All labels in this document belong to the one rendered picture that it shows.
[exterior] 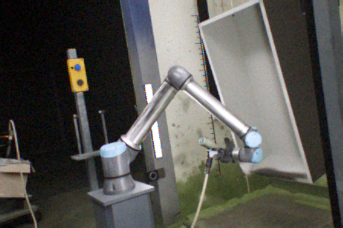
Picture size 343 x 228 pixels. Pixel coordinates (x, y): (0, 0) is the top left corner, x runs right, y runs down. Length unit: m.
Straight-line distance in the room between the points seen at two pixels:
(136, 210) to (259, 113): 1.40
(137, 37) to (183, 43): 0.45
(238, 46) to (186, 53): 0.53
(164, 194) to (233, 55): 1.29
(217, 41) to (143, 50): 0.64
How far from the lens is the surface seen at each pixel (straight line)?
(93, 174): 2.87
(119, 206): 1.90
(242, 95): 2.73
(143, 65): 2.83
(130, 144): 2.07
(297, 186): 3.48
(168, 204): 2.97
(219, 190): 3.26
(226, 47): 2.68
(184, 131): 2.98
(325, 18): 1.08
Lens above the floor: 1.13
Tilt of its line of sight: 3 degrees down
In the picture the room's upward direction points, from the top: 9 degrees counter-clockwise
